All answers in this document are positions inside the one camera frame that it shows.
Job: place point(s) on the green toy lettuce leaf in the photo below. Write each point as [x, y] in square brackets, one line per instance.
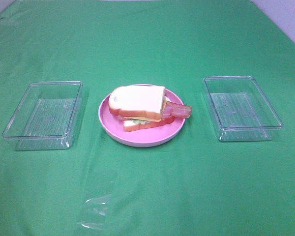
[138, 121]

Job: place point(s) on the toy bacon strip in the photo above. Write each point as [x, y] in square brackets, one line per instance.
[141, 115]
[177, 110]

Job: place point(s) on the toy bread slice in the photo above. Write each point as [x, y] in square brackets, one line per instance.
[137, 98]
[128, 126]

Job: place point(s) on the yellow toy cheese slice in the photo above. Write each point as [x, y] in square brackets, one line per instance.
[151, 119]

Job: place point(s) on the pink round plate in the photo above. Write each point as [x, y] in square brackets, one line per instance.
[144, 137]

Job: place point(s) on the green tablecloth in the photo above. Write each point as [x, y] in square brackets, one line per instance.
[194, 185]

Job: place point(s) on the clear plastic wrap piece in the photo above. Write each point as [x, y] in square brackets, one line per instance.
[96, 202]

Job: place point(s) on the clear right plastic tray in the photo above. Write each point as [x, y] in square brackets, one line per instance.
[239, 110]

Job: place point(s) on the clear plastic tray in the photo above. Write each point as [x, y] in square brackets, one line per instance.
[239, 110]
[46, 116]

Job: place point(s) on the clear left plastic tray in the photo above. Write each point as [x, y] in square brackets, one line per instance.
[46, 116]

